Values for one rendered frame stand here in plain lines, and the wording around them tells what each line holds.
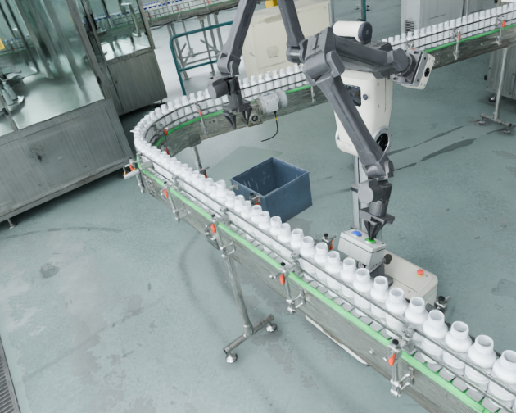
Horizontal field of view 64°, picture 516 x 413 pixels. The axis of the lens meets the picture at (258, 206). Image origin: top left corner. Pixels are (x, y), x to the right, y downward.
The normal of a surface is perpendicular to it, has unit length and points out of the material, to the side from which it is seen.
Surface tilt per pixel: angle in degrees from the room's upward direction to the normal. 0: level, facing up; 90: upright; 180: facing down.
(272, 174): 90
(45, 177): 90
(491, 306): 0
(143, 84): 90
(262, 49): 90
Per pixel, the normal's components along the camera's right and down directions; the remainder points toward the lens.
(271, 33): 0.33, 0.48
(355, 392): -0.17, -0.82
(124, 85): 0.61, 0.35
